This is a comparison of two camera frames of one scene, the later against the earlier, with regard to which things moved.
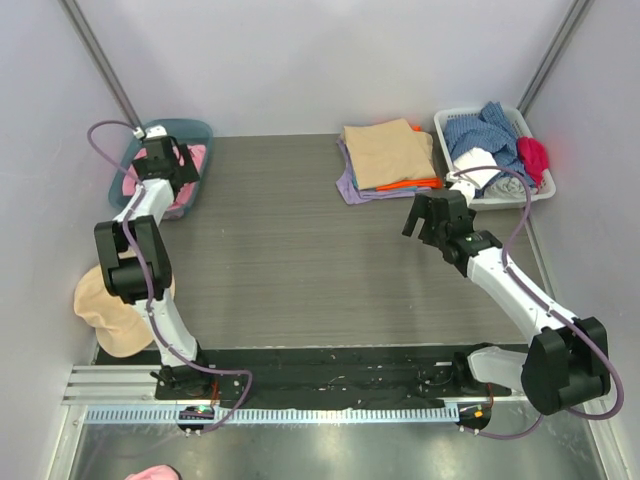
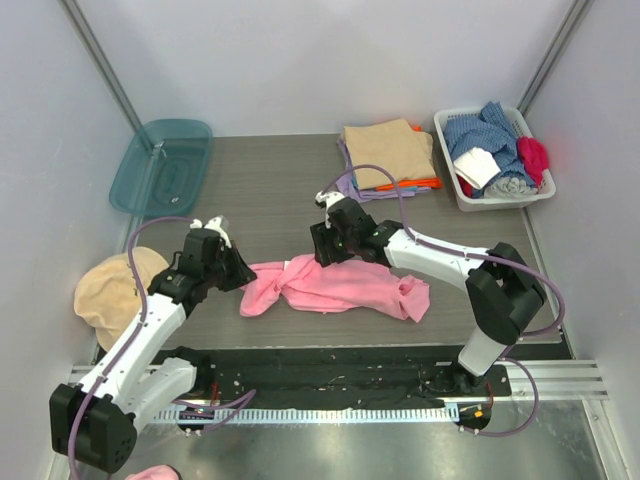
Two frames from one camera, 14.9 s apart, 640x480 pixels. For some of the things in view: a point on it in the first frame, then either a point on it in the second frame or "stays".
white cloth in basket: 477,157 stays
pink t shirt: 133,177 to 334,287
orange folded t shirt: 413,183 stays
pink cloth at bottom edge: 156,472 stays
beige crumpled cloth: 118,325 stays
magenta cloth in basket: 534,156 stays
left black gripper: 176,167 to 230,267
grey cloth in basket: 508,187 stays
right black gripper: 430,220 to 326,245
